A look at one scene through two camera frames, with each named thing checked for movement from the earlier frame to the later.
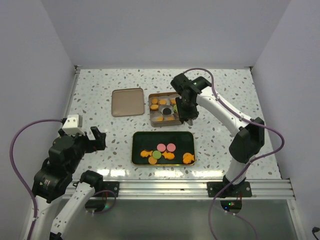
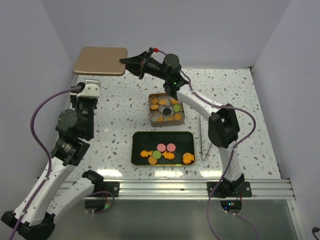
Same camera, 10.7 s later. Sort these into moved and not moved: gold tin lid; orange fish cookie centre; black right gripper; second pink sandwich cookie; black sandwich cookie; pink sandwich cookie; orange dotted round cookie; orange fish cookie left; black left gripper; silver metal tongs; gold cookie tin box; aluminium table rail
Moved: black right gripper; silver metal tongs; black left gripper; gold tin lid
Not moved: black sandwich cookie; gold cookie tin box; orange fish cookie centre; orange dotted round cookie; aluminium table rail; pink sandwich cookie; second pink sandwich cookie; orange fish cookie left
